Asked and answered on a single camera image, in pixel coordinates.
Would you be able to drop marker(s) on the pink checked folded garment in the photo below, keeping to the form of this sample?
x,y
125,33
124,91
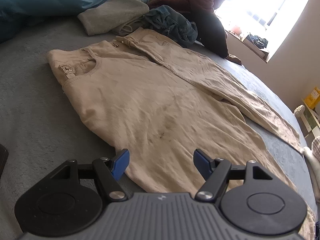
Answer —
x,y
315,147

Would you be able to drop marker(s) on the seated person in maroon jacket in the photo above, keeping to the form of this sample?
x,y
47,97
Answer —
x,y
211,32

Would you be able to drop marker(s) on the shoes on white box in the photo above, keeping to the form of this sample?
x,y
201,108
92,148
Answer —
x,y
257,44

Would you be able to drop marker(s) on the wooden side shelf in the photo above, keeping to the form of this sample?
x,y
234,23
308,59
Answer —
x,y
310,121

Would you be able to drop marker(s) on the white woven ball lamp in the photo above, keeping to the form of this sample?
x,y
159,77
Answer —
x,y
299,111

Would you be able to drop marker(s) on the grey sweatpants with drawstring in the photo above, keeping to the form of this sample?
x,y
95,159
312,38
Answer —
x,y
111,14

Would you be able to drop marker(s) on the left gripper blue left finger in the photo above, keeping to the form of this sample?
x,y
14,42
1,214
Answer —
x,y
107,173

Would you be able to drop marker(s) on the black smartphone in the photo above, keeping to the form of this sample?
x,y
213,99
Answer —
x,y
3,158

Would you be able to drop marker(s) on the yellow box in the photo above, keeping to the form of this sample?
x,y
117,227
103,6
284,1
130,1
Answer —
x,y
313,98

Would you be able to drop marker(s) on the blue denim jeans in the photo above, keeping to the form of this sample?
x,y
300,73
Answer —
x,y
172,24

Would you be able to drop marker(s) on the beige trousers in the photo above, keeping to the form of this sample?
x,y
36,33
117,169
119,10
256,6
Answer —
x,y
146,93

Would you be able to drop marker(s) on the grey bed blanket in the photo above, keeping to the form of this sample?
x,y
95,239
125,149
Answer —
x,y
40,129

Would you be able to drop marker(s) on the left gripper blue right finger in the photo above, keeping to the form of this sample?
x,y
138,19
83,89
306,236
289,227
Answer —
x,y
215,173

